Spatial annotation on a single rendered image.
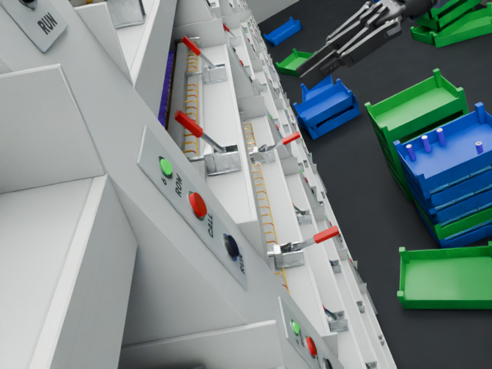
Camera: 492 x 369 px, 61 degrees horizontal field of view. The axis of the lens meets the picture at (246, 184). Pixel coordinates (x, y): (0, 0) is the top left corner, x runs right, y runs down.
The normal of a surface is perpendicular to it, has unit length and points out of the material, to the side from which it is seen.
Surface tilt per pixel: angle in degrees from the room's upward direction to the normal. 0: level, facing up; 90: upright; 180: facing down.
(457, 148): 0
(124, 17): 90
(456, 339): 0
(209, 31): 90
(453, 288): 0
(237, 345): 90
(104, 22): 90
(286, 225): 19
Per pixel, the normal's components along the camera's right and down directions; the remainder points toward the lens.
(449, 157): -0.47, -0.69
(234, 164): 0.10, 0.59
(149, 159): 0.88, -0.43
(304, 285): -0.15, -0.79
